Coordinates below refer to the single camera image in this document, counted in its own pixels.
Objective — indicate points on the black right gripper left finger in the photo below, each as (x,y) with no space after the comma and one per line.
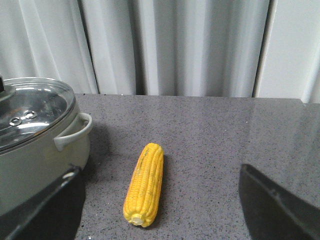
(52,214)

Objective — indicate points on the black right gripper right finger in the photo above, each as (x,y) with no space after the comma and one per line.
(273,213)

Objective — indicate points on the grey-green cooking pot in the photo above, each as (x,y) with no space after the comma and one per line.
(29,168)

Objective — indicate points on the yellow plastic corn cob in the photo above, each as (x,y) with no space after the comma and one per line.
(142,199)

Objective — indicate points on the glass pot lid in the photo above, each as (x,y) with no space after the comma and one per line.
(29,106)

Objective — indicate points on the white pleated curtain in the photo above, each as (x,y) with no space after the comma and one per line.
(220,48)

